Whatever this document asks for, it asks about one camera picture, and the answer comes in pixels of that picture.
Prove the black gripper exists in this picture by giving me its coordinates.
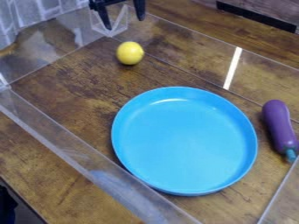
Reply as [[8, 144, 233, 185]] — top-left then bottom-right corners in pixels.
[[88, 0, 145, 30]]

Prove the yellow lemon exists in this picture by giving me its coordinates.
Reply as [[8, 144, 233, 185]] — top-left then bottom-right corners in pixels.
[[116, 41, 145, 66]]

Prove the blue round tray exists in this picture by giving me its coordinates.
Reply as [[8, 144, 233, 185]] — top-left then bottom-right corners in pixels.
[[111, 87, 257, 196]]

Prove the purple toy eggplant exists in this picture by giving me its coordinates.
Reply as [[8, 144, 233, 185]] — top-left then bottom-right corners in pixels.
[[261, 100, 299, 163]]

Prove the clear acrylic corner bracket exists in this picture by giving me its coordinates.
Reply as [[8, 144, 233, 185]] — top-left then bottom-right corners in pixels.
[[88, 2, 128, 38]]

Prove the clear acrylic enclosure wall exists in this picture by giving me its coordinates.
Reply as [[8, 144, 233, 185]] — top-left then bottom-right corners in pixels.
[[0, 0, 299, 224]]

